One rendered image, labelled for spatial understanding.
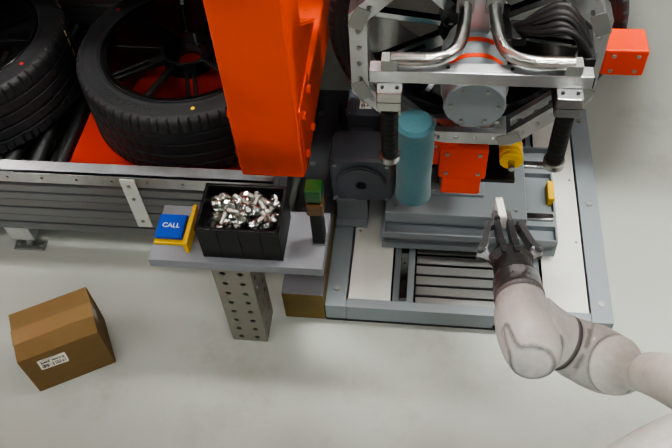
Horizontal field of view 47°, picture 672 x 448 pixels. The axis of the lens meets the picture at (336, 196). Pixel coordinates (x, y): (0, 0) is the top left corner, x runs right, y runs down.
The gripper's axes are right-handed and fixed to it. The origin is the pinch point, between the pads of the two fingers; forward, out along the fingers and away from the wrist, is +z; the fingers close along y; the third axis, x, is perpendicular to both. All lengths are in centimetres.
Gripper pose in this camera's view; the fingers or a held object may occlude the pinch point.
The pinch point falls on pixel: (500, 212)
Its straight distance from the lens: 163.2
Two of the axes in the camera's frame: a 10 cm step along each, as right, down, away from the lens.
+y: -10.0, 0.2, 0.6
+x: 0.5, 8.1, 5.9
